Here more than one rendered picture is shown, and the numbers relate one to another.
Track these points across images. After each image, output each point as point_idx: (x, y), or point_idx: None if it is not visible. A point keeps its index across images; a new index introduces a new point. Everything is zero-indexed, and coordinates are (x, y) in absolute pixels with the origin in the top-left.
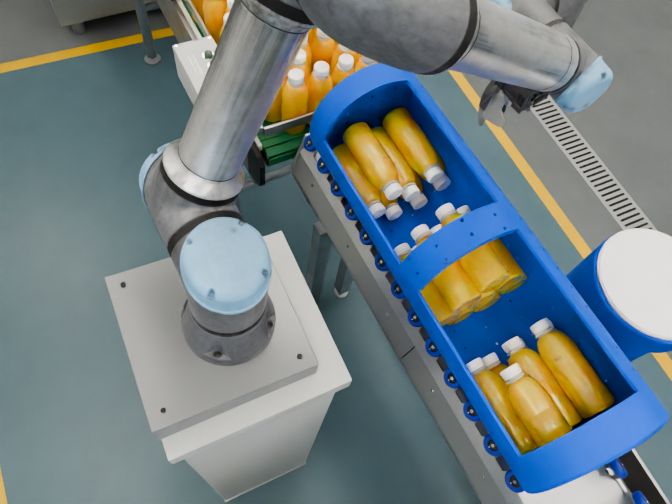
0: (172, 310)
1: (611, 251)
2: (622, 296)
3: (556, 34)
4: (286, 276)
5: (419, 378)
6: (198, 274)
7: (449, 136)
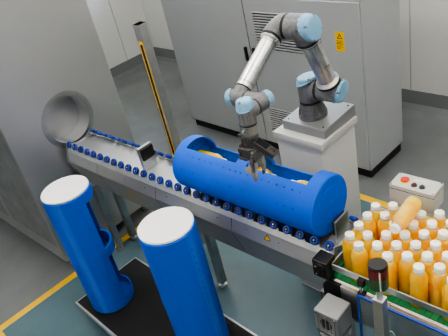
0: (330, 109)
1: (187, 224)
2: (181, 212)
3: (244, 72)
4: (309, 138)
5: None
6: (309, 71)
7: (275, 175)
